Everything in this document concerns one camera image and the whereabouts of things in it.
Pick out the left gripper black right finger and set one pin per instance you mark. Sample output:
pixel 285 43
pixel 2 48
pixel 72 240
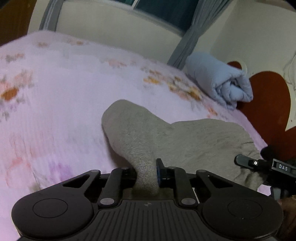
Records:
pixel 176 179

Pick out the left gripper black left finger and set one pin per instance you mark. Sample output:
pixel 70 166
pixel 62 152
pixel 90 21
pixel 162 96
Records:
pixel 118 180

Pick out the grey-green pants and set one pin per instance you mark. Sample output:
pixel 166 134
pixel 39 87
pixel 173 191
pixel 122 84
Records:
pixel 141 138

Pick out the red heart headboard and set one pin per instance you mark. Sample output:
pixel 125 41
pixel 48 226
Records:
pixel 269 112

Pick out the light blue folded quilt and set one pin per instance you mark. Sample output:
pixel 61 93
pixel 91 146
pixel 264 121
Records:
pixel 225 84

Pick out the pink floral bed sheet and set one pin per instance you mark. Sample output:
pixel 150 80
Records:
pixel 54 91

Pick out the dark glass window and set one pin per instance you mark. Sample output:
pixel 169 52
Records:
pixel 178 13

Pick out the grey right curtain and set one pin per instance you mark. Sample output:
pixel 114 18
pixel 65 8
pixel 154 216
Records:
pixel 206 12

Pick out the grey curtain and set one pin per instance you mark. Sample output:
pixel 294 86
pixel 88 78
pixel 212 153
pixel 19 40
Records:
pixel 51 15
pixel 206 12

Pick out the grey left curtain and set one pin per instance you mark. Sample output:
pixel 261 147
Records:
pixel 51 15

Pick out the brown wooden door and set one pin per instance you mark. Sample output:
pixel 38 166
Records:
pixel 15 19

